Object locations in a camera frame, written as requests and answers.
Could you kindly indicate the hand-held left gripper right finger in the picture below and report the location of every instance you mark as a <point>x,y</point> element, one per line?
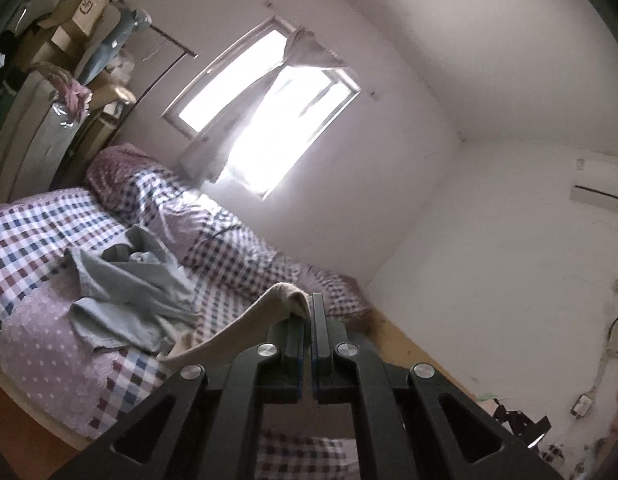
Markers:
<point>321,355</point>

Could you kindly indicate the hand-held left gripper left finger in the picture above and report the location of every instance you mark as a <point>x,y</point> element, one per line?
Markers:
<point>289,345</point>

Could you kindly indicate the beige pants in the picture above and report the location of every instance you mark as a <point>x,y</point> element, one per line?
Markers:
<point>249,320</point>

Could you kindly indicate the black clothes rack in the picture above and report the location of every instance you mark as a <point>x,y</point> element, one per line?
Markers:
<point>179,45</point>

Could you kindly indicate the checked patchwork quilt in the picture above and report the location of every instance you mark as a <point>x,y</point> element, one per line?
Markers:
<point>239,255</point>

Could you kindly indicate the light blue garment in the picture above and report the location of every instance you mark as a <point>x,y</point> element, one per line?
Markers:
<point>124,290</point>

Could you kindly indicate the window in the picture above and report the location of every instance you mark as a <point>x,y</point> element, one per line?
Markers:
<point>289,110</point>

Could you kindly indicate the checked patchwork bed sheet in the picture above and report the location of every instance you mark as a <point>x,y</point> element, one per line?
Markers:
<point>39,320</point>

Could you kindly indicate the white curtain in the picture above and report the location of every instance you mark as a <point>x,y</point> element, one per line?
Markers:
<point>304,52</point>

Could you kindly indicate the white plastic bag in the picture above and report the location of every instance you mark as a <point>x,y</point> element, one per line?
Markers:
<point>123,67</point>

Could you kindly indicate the white air conditioner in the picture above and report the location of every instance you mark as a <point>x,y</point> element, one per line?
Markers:
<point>604,195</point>

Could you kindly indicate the pink cloth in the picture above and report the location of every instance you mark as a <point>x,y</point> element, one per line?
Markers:
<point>71,95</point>

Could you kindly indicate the grey wardrobe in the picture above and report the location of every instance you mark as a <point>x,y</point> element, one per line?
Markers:
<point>29,135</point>

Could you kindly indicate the plain cardboard box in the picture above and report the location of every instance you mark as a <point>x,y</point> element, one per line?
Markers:
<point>49,50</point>

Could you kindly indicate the printed cardboard box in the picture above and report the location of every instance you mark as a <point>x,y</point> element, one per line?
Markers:
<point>89,5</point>

